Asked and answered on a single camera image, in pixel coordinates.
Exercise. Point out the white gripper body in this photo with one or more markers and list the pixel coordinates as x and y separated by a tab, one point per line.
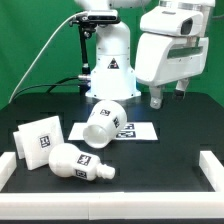
163	59

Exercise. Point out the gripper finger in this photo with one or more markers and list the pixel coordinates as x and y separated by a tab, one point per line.
156	97
181	87

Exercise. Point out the white lamp bulb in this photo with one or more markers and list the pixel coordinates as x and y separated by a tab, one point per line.
66	160

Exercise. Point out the white lamp base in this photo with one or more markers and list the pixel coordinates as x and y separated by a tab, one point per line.
35	140

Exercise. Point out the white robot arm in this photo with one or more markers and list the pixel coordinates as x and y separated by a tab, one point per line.
114	77

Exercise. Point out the white lamp shade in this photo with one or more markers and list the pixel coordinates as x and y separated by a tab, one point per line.
106	120

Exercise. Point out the white marker paper sheet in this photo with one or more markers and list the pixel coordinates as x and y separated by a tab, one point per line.
132	131

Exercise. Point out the white right barrier block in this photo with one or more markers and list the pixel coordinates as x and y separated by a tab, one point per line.
212	169

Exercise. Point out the white barrier block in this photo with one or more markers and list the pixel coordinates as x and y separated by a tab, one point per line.
212	169
7	167

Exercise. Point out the white left barrier block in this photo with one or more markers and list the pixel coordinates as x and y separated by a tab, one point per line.
7	167

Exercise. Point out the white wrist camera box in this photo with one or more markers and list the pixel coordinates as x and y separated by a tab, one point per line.
172	22

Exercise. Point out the white front barrier wall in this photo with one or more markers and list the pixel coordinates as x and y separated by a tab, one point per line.
101	206

